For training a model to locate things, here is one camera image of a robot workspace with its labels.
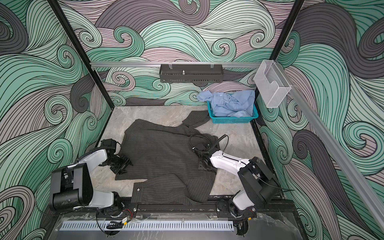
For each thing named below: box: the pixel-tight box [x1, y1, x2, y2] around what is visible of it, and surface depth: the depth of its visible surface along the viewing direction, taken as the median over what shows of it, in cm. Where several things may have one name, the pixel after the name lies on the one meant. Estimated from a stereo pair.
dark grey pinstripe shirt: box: [115, 110, 219, 205], surface depth 89 cm
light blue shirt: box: [197, 89, 255, 118], surface depth 116 cm
